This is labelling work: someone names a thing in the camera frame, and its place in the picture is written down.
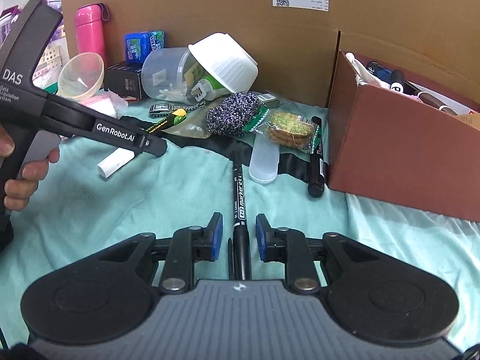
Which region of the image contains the black marker pen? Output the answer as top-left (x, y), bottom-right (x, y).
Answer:
top-left (228, 152), bottom-right (251, 281)

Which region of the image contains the metal scouring ball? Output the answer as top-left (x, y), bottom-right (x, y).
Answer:
top-left (205, 92), bottom-right (261, 137)

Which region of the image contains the white permanent marker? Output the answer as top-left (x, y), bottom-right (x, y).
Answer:
top-left (390, 69), bottom-right (405, 93)

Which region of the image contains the person's left hand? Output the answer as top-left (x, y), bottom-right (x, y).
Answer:
top-left (2, 136), bottom-right (60, 211)

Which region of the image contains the white chalk stick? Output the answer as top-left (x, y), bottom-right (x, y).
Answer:
top-left (97, 148), bottom-right (135, 179)

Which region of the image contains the pink white plastic packet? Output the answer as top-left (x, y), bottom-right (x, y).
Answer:
top-left (80, 91), bottom-right (128, 119)

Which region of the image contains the silver wrist watch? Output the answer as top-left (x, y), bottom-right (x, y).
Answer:
top-left (149, 101), bottom-right (207, 118)

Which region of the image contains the black small box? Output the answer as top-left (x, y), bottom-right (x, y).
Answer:
top-left (103, 61), bottom-right (147, 101)

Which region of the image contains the mint green towel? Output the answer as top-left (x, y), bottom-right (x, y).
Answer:
top-left (0, 97), bottom-right (480, 350)

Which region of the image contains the translucent plastic bowl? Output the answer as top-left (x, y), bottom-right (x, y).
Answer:
top-left (57, 52), bottom-right (104, 102)

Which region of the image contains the thick black marker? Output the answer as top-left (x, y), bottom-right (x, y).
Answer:
top-left (307, 116), bottom-right (326, 198)

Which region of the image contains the clear plastic jar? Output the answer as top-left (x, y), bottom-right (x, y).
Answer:
top-left (142, 47), bottom-right (204, 104)

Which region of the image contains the olive foil sachet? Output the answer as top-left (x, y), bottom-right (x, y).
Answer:
top-left (165, 107), bottom-right (212, 139)

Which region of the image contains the translucent toothbrush case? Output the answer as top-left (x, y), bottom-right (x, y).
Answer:
top-left (249, 135), bottom-right (280, 185)

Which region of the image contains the blue floss box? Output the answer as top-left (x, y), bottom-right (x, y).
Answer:
top-left (124, 30), bottom-right (165, 64)

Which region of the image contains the green white plug gadget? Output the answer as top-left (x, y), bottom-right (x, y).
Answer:
top-left (191, 75), bottom-right (230, 102)

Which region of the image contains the pink thermos bottle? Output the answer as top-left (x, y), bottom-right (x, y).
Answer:
top-left (74, 2), bottom-right (110, 63)

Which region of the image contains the biscuit packet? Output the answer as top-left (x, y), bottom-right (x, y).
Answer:
top-left (256, 110), bottom-right (319, 154)

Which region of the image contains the white ribbed bowl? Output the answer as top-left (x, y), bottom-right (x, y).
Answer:
top-left (188, 33), bottom-right (259, 93)

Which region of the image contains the dark red shoebox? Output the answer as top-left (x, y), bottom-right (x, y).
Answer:
top-left (327, 53), bottom-right (479, 221)

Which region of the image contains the small green white box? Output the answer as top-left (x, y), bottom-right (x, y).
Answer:
top-left (256, 93), bottom-right (281, 109)

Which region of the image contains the pink white cloth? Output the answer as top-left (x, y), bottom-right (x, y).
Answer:
top-left (345, 52), bottom-right (391, 89)

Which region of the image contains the dark blue phone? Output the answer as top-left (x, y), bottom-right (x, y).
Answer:
top-left (366, 61), bottom-right (391, 84)

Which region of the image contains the brown leather roll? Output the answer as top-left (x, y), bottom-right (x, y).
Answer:
top-left (416, 91), bottom-right (457, 116)

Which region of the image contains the large cardboard box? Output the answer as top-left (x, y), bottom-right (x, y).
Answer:
top-left (62, 0), bottom-right (479, 104)

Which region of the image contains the black strap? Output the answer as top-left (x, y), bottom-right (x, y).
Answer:
top-left (119, 115), bottom-right (331, 185)

